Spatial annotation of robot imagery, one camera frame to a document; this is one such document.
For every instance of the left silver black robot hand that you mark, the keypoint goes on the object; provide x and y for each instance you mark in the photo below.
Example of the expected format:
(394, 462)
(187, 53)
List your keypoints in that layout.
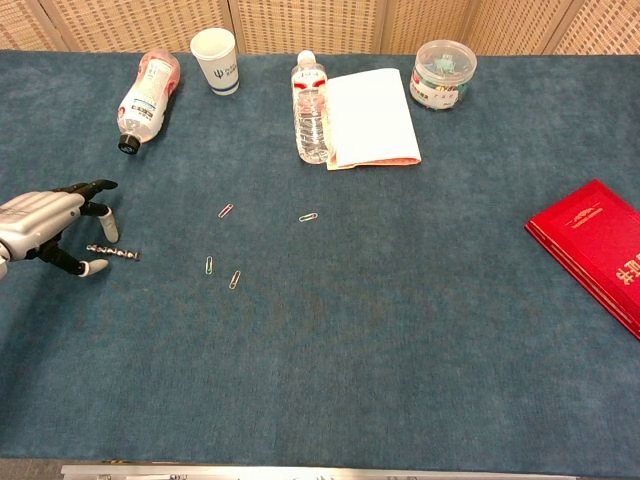
(35, 215)

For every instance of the silver metal paper clip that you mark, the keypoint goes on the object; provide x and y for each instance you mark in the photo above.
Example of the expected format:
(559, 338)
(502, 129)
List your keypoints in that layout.
(235, 280)
(308, 217)
(226, 210)
(209, 265)

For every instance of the pink label bottle black cap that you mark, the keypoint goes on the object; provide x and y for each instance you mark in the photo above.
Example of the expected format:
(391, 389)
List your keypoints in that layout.
(147, 100)

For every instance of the white paper cup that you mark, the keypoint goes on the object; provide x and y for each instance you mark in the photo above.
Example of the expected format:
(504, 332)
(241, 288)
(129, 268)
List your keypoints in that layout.
(216, 65)

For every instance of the clear water bottle red label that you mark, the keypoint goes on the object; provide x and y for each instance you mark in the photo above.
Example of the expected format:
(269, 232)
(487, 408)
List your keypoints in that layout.
(311, 120)

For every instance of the woven bamboo folding screen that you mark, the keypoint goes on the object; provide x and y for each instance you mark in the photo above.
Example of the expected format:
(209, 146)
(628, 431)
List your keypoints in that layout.
(310, 25)

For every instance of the blue table cloth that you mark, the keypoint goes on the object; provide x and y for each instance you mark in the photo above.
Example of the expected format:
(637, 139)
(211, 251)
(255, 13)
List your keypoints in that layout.
(350, 350)

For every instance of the white paper booklet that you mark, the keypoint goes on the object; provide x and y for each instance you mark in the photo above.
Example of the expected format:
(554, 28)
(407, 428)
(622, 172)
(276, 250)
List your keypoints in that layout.
(372, 120)

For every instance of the clear jar of binder clips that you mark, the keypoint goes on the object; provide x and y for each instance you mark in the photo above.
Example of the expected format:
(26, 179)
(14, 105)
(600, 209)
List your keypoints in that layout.
(442, 80)

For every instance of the red hardcover book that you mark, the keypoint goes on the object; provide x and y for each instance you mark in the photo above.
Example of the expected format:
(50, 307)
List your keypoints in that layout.
(595, 245)

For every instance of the aluminium table edge rail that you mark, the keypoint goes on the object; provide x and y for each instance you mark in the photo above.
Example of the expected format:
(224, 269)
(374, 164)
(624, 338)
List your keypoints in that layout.
(300, 472)

